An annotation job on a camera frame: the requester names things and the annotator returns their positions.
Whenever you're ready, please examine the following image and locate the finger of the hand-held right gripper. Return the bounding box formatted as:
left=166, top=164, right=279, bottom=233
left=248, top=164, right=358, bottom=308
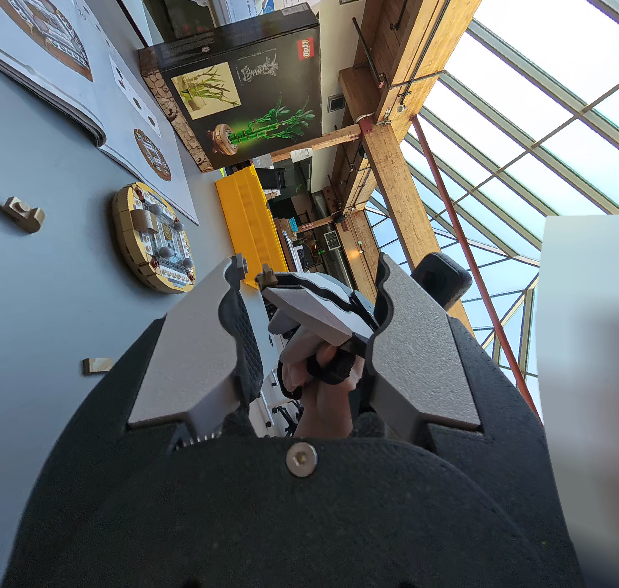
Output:
left=268, top=270, right=375, bottom=325
left=261, top=284, right=377, bottom=348

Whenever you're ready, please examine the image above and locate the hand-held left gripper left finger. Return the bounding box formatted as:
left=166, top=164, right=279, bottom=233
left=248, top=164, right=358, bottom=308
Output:
left=127, top=258, right=265, bottom=443

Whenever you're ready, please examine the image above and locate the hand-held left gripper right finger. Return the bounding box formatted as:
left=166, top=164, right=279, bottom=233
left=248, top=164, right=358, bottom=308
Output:
left=365, top=252, right=483, bottom=443

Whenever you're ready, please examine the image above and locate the round tan lego base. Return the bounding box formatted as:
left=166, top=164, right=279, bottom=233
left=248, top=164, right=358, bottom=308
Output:
left=112, top=182, right=196, bottom=295

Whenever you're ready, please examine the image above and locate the black lego box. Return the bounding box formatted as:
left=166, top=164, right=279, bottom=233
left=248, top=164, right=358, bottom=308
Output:
left=138, top=2, right=323, bottom=174

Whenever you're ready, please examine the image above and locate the tan lego piece with stud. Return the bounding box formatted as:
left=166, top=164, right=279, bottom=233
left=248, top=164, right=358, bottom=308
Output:
left=1, top=195, right=46, bottom=234

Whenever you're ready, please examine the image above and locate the lego instruction booklet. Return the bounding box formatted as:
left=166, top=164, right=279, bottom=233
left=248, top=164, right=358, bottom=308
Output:
left=0, top=0, right=200, bottom=226

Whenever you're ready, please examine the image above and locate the person's right hand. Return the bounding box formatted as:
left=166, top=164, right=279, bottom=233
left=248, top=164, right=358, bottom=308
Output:
left=281, top=337, right=366, bottom=439

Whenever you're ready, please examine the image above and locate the red pipe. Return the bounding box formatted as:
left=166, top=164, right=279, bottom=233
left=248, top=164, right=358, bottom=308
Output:
left=410, top=114, right=542, bottom=424

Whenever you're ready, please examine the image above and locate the yellow plastic bin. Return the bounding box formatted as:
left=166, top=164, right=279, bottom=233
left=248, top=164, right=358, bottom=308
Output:
left=214, top=164, right=291, bottom=290

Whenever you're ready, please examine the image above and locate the thin wooden crossbeam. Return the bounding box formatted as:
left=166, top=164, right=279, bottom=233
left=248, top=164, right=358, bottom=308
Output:
left=270, top=124, right=363, bottom=164

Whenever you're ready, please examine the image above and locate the black metal rod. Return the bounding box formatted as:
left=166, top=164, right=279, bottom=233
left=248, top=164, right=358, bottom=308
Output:
left=352, top=16, right=388, bottom=91

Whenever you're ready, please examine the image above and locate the wooden ceiling beam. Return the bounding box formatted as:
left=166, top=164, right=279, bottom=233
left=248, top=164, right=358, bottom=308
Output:
left=339, top=0, right=501, bottom=139

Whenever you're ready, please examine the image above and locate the wooden post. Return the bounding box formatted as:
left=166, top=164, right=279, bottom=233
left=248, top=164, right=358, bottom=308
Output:
left=360, top=123, right=477, bottom=337

